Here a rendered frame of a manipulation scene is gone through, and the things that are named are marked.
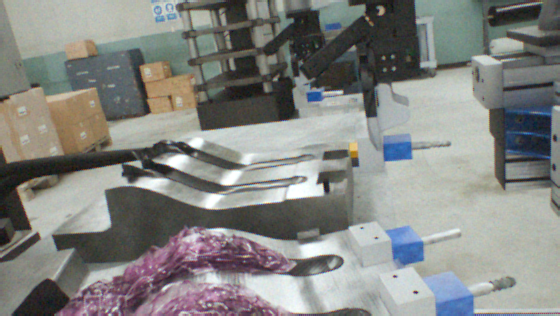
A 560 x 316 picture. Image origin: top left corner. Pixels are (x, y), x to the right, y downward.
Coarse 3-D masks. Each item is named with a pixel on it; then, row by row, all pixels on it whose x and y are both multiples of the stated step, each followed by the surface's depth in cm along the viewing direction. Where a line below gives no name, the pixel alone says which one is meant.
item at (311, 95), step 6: (294, 90) 114; (306, 90) 114; (312, 90) 115; (318, 90) 113; (342, 90) 112; (294, 96) 114; (300, 96) 114; (306, 96) 113; (312, 96) 113; (318, 96) 113; (324, 96) 114; (294, 102) 115; (300, 102) 114; (306, 102) 114
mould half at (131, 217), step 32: (160, 160) 76; (192, 160) 78; (256, 160) 84; (320, 160) 75; (128, 192) 66; (160, 192) 65; (192, 192) 68; (256, 192) 67; (288, 192) 64; (320, 192) 62; (352, 192) 77; (96, 224) 72; (128, 224) 68; (160, 224) 67; (192, 224) 66; (224, 224) 65; (256, 224) 64; (288, 224) 63; (320, 224) 62; (352, 224) 68; (96, 256) 71; (128, 256) 70
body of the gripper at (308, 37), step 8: (288, 16) 107; (296, 16) 106; (304, 16) 107; (312, 16) 106; (296, 24) 108; (304, 24) 108; (312, 24) 107; (296, 32) 109; (304, 32) 109; (312, 32) 108; (320, 32) 108; (296, 40) 108; (304, 40) 107; (312, 40) 107; (320, 40) 110; (296, 48) 109; (304, 48) 109; (312, 48) 108; (320, 48) 111; (304, 56) 110
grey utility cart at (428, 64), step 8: (424, 16) 634; (432, 16) 590; (424, 24) 605; (432, 24) 595; (424, 32) 636; (432, 32) 598; (424, 40) 639; (432, 40) 602; (424, 48) 643; (432, 48) 605; (424, 56) 647; (432, 56) 608; (424, 64) 610; (432, 64) 610; (424, 72) 657; (432, 72) 616
